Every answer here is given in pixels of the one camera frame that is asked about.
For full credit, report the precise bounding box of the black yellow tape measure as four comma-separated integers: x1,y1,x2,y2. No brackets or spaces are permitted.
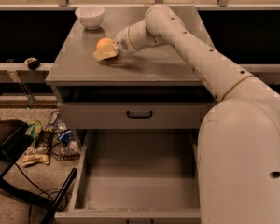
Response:
24,58,40,70

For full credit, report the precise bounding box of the closed grey upper drawer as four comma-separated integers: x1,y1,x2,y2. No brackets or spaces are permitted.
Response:
58,103,209,129

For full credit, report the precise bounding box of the open grey middle drawer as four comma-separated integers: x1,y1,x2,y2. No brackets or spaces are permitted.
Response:
55,130,201,224

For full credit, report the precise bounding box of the orange fruit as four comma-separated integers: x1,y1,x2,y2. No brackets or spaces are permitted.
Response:
96,37,114,50

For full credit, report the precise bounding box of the white bowl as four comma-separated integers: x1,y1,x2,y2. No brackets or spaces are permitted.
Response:
75,6,105,30

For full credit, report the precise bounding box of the black stand leg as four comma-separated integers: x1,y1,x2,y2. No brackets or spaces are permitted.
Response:
41,168,77,224

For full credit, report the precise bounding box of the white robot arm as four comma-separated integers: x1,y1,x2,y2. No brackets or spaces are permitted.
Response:
93,5,280,224

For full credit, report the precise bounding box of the grey drawer cabinet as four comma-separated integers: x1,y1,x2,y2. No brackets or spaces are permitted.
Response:
46,7,215,139

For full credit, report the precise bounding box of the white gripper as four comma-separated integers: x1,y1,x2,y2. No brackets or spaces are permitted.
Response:
93,26,139,61

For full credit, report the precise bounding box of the black chair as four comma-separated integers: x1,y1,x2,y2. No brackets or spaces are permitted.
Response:
0,107,35,191

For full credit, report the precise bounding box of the snack bag on floor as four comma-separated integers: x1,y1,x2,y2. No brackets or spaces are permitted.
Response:
21,147,49,167

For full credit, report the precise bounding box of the green snack bag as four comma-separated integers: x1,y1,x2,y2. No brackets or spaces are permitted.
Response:
26,119,42,147

